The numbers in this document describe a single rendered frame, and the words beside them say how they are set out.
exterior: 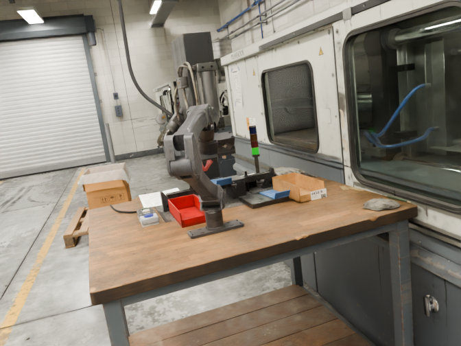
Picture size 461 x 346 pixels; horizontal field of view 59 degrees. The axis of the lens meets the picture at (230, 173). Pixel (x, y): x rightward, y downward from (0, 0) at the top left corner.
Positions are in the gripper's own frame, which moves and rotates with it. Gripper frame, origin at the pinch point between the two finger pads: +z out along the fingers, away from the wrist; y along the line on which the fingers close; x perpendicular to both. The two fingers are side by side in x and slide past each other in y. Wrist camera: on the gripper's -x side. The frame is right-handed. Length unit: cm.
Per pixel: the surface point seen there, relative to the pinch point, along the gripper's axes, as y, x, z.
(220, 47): 446, -182, 156
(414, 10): -12, -65, -59
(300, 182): 2, -47, 22
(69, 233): 206, 75, 234
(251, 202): -7.1, -18.1, 17.1
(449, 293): -69, -67, 19
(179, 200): 11.0, 7.5, 24.9
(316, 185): -9.5, -47.1, 13.2
